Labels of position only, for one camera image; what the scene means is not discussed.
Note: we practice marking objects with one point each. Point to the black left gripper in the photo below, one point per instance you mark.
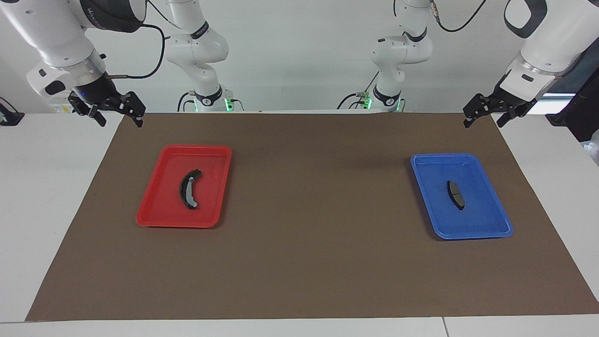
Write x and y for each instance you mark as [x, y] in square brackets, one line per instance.
[514, 99]

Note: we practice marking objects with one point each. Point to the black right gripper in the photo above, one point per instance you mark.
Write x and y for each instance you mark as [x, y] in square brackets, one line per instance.
[96, 90]

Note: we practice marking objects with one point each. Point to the short dark brake pad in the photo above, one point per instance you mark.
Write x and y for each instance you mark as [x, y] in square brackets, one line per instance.
[455, 193]

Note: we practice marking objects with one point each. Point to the long curved brake pad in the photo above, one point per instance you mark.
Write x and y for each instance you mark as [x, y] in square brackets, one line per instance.
[186, 188]

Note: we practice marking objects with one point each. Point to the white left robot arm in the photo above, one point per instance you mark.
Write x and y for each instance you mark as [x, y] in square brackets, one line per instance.
[552, 37]

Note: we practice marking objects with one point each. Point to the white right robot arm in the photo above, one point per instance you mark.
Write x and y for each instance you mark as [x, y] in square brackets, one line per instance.
[47, 32]

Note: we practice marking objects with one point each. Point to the large black equipment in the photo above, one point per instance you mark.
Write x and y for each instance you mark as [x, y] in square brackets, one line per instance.
[582, 103]

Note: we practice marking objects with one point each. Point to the clear plastic bag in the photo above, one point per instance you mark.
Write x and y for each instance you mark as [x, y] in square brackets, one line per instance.
[593, 147]

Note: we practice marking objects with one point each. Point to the blue plastic tray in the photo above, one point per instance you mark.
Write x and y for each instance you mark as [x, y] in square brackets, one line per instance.
[482, 215]

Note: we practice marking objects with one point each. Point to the red plastic tray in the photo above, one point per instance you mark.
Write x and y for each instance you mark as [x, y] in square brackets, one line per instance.
[159, 206]

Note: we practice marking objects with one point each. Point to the brown table mat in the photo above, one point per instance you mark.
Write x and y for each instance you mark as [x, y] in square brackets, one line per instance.
[304, 234]

